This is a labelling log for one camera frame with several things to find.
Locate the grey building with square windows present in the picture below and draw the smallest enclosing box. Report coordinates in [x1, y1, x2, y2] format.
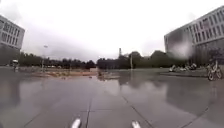
[0, 14, 26, 52]

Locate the long row of trees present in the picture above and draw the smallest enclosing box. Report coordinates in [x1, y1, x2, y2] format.
[0, 44, 174, 71]

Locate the pale pole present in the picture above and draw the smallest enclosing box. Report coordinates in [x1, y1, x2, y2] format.
[129, 53, 134, 70]

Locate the bicycle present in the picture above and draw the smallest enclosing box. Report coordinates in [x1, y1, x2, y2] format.
[205, 60, 224, 82]

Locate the robot's own part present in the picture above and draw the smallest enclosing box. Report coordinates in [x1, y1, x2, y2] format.
[130, 120, 142, 128]
[70, 117, 83, 128]

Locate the street lamp pole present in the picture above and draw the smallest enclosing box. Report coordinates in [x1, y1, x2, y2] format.
[40, 44, 49, 70]

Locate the row of parked bicycles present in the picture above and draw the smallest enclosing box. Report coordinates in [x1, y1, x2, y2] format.
[168, 62, 199, 73]

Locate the large grey office building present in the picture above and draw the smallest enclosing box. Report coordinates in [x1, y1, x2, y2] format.
[163, 5, 224, 67]

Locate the wet grey paved plaza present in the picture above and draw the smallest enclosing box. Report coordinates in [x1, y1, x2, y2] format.
[0, 67, 224, 128]

